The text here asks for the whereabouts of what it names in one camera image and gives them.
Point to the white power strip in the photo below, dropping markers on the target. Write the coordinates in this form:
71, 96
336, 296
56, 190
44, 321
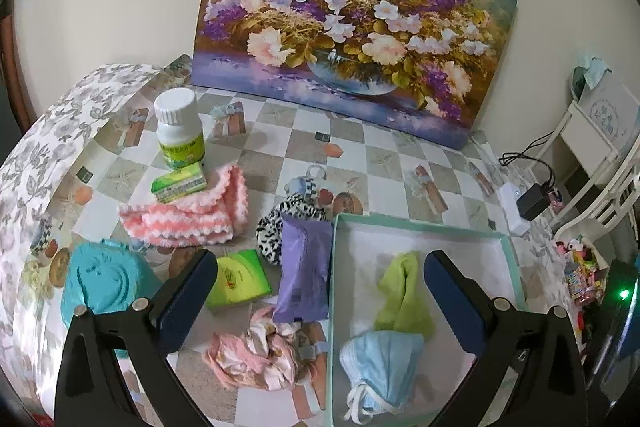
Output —
508, 196

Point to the white side table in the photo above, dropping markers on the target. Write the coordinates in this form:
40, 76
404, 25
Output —
599, 126

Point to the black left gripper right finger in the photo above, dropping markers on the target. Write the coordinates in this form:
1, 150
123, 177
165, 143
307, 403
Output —
480, 328

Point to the blue face mask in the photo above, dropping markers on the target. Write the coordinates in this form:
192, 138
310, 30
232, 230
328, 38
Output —
381, 370

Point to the purple wipes packet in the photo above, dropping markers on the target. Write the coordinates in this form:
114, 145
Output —
305, 262

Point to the colorful toy pile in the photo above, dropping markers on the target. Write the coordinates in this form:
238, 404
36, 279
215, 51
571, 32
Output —
585, 274

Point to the patterned tablecloth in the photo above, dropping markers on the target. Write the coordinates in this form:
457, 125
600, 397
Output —
96, 149

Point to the pink floral fabric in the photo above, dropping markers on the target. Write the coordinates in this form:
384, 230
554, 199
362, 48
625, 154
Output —
266, 356

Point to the green white small box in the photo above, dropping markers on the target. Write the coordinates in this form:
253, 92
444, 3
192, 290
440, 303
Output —
179, 183

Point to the green tissue packet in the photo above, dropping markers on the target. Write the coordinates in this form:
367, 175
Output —
240, 278

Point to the pink white knitted cloth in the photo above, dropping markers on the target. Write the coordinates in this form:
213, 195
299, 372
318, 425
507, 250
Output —
208, 217

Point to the floral canvas painting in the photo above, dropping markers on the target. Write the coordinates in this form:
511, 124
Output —
422, 67

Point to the white wooden chair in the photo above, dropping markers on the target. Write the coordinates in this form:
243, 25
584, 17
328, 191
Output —
610, 207

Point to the white teal-rim box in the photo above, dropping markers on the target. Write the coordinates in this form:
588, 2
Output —
377, 282

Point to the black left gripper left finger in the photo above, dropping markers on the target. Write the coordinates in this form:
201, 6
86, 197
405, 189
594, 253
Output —
175, 307

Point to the green microfiber cloth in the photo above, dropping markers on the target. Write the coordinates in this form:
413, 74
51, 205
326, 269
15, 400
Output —
404, 310

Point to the teal embossed pouch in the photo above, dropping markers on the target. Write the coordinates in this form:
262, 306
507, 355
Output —
105, 277

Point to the white green-label pill bottle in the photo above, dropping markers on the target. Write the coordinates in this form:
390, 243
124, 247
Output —
179, 129

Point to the black power adapter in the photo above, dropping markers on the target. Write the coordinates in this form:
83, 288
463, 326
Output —
534, 201

